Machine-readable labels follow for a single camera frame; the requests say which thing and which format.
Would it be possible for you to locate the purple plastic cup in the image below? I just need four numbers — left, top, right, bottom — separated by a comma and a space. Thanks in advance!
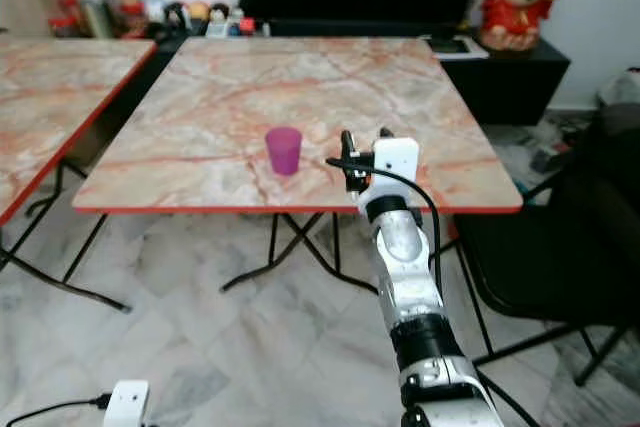
265, 126, 303, 177

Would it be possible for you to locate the marble folding table red rim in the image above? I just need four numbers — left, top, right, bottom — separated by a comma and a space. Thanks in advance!
71, 36, 525, 314
0, 34, 158, 314

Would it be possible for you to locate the black phone on white pad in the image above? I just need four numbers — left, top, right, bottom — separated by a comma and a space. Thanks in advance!
427, 35, 489, 60

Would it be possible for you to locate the black television cabinet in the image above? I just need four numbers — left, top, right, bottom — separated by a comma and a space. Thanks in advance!
120, 21, 572, 138

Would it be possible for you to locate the yellow small doll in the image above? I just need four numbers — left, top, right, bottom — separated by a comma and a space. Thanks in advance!
189, 0, 211, 34

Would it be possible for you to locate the black haired small doll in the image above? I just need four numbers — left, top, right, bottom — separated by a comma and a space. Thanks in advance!
165, 1, 192, 38

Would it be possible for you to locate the black chair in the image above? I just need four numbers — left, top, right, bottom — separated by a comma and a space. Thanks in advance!
448, 97, 640, 389

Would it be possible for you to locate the steel flask red lid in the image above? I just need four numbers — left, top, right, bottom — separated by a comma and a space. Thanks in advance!
81, 0, 119, 41

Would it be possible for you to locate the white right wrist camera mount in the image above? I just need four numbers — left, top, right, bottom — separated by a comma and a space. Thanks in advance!
369, 136, 420, 200

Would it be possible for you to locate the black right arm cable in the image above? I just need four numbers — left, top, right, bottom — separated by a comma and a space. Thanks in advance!
325, 156, 443, 300

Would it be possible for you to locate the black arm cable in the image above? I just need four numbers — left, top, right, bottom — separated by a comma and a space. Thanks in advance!
6, 395, 107, 427
325, 156, 443, 300

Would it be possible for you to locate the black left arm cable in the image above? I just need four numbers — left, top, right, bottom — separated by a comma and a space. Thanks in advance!
6, 395, 107, 427

